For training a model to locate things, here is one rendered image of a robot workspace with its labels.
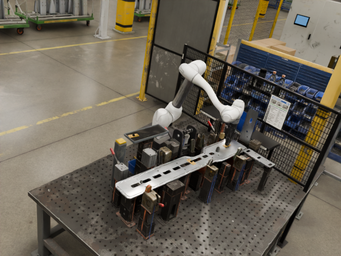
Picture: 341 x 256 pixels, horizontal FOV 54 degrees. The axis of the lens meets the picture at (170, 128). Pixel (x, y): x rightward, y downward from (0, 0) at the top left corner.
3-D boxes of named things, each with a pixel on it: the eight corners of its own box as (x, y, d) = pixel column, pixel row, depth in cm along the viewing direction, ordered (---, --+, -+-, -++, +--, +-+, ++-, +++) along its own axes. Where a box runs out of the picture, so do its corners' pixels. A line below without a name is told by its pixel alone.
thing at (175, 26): (201, 127, 551) (232, 1, 456) (196, 129, 541) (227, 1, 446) (141, 97, 615) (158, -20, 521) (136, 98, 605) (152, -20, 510)
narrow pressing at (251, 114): (248, 144, 319) (259, 112, 302) (238, 138, 325) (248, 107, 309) (248, 144, 319) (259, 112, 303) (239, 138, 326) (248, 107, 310)
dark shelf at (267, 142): (267, 152, 312) (268, 149, 311) (198, 110, 365) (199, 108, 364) (279, 146, 326) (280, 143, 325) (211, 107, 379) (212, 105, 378)
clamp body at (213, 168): (205, 205, 276) (214, 172, 260) (194, 197, 284) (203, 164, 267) (212, 201, 282) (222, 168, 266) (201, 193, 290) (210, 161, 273)
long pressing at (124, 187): (130, 202, 222) (131, 201, 221) (111, 184, 236) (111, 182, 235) (248, 149, 312) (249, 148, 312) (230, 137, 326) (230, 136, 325)
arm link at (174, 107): (157, 117, 352) (169, 110, 368) (169, 127, 348) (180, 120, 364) (188, 59, 303) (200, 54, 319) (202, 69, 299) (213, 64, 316)
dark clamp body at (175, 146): (167, 185, 292) (174, 149, 273) (157, 177, 299) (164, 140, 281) (175, 181, 299) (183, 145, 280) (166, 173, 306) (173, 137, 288)
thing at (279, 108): (281, 131, 322) (292, 102, 307) (262, 121, 335) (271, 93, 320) (282, 130, 323) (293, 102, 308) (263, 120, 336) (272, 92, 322)
